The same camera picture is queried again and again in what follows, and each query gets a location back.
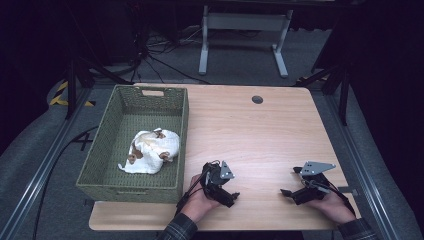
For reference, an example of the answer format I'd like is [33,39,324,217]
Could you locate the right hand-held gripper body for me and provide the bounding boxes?
[292,161,337,205]

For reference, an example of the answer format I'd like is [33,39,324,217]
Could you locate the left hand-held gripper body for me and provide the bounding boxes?
[199,160,236,198]

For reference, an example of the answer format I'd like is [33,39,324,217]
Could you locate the white cloth with bear print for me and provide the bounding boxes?
[117,127,181,175]

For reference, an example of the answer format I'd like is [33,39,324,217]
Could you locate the green woven basket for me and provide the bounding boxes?
[75,84,190,204]

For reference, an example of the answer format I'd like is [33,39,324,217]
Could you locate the person's right hand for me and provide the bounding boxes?
[306,191,357,225]

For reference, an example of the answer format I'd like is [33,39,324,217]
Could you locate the person's left hand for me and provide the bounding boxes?
[180,174,221,224]

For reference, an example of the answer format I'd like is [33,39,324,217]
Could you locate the grey tape strip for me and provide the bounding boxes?
[337,186,360,197]

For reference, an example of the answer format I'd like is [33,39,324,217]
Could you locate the black tripod stand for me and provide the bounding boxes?
[294,63,352,127]
[64,56,132,120]

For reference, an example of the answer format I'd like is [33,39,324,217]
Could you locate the yellow black hazard tape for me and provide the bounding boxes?
[49,80,96,108]

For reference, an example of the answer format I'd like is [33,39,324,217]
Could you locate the right hand-held gripper black cable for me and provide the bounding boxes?
[318,181,356,215]

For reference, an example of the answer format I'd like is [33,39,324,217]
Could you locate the hand-held gripper black cable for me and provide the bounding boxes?
[318,181,356,215]
[174,172,205,216]

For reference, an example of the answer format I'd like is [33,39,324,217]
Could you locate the left hand-held gripper black cable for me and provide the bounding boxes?
[174,172,205,216]

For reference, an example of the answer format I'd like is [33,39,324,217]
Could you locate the aluminium rail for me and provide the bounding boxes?
[324,94,401,240]
[0,88,93,240]

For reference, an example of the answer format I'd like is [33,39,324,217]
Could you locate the bundle of black floor cables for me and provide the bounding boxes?
[128,26,212,85]

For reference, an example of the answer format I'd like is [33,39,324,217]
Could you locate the white metal desk frame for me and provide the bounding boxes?
[198,4,294,79]

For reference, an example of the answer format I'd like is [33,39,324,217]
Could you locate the long black floor cable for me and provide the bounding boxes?
[31,124,100,240]

